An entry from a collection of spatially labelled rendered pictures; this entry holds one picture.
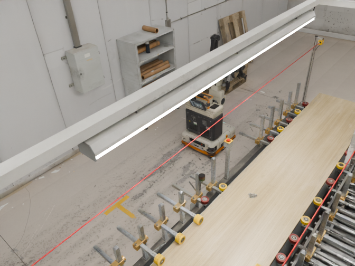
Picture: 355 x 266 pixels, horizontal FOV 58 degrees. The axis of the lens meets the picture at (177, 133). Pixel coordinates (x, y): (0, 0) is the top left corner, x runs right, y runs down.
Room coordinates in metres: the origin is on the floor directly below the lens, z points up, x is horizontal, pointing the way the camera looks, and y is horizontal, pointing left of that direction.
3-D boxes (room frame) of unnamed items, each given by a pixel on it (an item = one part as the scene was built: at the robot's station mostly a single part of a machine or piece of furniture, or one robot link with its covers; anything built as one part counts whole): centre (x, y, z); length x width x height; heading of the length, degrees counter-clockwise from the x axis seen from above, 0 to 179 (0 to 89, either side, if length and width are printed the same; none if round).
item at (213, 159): (2.37, -0.33, 0.93); 0.04 x 0.04 x 0.48; 47
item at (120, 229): (1.62, 0.38, 0.95); 0.50 x 0.04 x 0.04; 47
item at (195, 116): (4.06, -0.44, 0.59); 0.55 x 0.34 x 0.83; 47
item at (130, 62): (5.11, 0.40, 0.78); 0.90 x 0.45 x 1.55; 137
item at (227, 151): (2.56, -0.51, 0.93); 0.05 x 0.05 x 0.45; 47
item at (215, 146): (4.13, -0.50, 0.16); 0.67 x 0.64 x 0.25; 137
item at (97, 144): (1.97, -0.41, 2.34); 2.40 x 0.12 x 0.08; 137
